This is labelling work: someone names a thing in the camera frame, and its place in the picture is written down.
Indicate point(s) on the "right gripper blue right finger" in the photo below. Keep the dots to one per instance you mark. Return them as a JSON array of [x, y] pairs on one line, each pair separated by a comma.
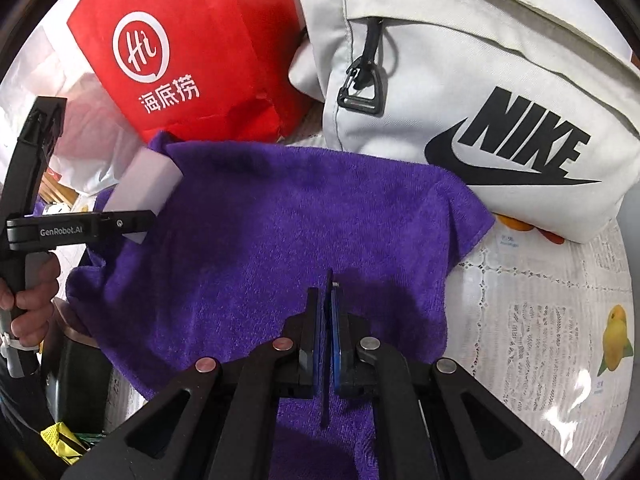
[[363, 366]]

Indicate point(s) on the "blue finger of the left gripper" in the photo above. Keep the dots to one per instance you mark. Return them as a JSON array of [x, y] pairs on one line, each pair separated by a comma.
[[125, 222]]

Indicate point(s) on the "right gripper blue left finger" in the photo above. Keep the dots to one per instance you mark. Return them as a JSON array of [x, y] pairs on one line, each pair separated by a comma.
[[249, 392]]

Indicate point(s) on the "white sponge block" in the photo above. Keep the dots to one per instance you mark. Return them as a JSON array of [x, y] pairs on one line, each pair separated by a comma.
[[146, 184]]

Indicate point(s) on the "yellow black sock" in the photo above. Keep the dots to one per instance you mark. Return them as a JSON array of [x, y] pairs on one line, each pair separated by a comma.
[[69, 447]]

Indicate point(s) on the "person's left hand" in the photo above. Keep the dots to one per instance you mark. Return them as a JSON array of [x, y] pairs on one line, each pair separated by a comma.
[[36, 303]]

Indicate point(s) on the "purple towel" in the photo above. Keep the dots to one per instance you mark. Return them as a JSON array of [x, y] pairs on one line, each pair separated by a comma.
[[249, 229]]

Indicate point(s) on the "dark green tea tin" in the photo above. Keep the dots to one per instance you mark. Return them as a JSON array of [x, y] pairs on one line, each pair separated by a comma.
[[75, 373]]

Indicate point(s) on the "white Miniso plastic bag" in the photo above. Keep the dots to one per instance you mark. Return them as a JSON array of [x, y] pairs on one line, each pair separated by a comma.
[[98, 143]]

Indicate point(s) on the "fruit print tablecloth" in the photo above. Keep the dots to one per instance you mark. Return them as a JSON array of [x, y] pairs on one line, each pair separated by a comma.
[[523, 312]]

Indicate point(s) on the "red Haidilao paper bag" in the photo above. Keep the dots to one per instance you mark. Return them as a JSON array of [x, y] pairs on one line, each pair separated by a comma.
[[200, 69]]

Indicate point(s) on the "grey Nike pouch bag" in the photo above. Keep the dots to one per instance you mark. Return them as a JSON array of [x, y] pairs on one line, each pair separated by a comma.
[[532, 103]]

